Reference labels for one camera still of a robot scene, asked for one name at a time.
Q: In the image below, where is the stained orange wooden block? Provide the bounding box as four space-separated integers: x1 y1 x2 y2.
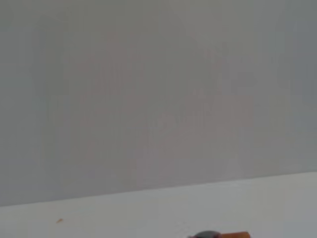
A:
221 231 251 238

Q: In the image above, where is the pink handled metal spoon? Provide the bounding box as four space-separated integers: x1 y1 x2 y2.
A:
188 230 223 238

